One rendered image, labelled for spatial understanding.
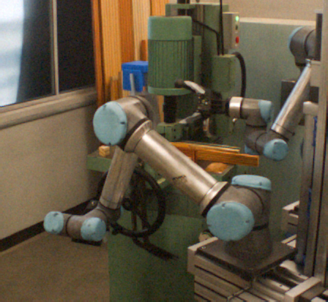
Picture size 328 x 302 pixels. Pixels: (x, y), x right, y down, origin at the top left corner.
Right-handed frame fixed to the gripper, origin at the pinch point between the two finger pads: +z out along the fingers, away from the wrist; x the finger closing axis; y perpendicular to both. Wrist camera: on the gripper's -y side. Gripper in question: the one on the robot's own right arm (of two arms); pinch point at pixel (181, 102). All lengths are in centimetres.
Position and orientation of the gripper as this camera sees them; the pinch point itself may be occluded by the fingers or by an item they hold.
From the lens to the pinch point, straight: 209.0
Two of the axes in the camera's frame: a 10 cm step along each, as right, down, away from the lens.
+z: -9.0, -1.2, 4.2
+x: -1.3, 9.9, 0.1
